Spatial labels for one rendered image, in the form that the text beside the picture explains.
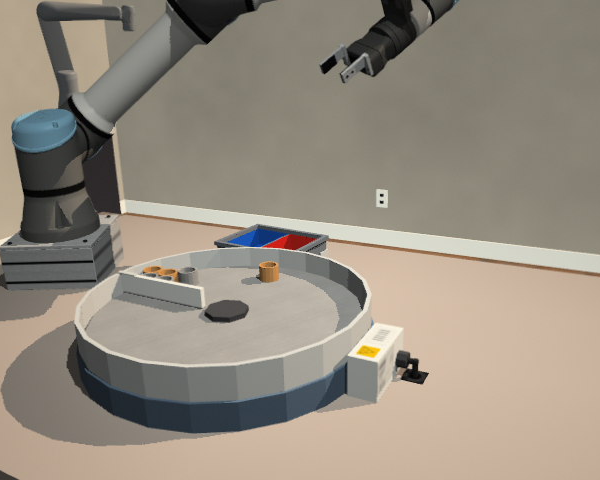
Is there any bronze bushing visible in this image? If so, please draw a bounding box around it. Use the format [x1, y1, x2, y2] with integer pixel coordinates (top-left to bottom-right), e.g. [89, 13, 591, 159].
[259, 262, 279, 282]
[158, 269, 179, 283]
[143, 266, 163, 274]

